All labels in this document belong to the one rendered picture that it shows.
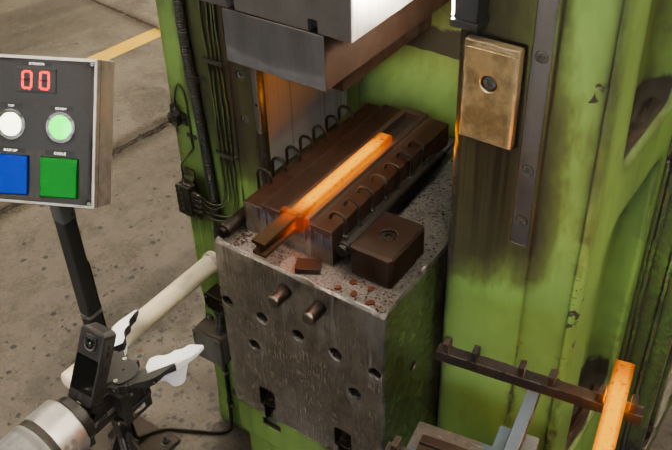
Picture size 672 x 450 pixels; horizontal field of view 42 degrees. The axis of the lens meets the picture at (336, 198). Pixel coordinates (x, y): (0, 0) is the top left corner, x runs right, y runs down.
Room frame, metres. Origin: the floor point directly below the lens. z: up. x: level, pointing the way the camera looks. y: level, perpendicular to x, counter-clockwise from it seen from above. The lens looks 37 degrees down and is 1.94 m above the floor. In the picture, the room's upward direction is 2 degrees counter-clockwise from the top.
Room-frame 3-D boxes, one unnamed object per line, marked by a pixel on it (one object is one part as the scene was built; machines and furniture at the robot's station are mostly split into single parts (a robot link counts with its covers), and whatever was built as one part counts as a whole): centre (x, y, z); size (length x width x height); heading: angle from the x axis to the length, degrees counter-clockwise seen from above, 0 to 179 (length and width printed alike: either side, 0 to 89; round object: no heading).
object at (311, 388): (1.38, -0.08, 0.69); 0.56 x 0.38 x 0.45; 144
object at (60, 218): (1.50, 0.59, 0.54); 0.04 x 0.04 x 1.08; 54
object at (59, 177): (1.35, 0.52, 1.01); 0.07 x 0.05 x 0.07; 79
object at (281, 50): (1.41, -0.03, 1.32); 0.42 x 0.20 x 0.10; 144
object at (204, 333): (1.54, 0.31, 0.36); 0.09 x 0.07 x 0.12; 54
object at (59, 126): (1.40, 0.51, 1.09); 0.05 x 0.03 x 0.04; 54
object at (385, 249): (1.18, -0.09, 0.95); 0.12 x 0.08 x 0.06; 144
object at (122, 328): (0.95, 0.33, 0.98); 0.09 x 0.03 x 0.06; 177
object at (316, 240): (1.41, -0.03, 0.96); 0.42 x 0.20 x 0.09; 144
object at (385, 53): (1.42, -0.08, 1.24); 0.30 x 0.07 x 0.06; 144
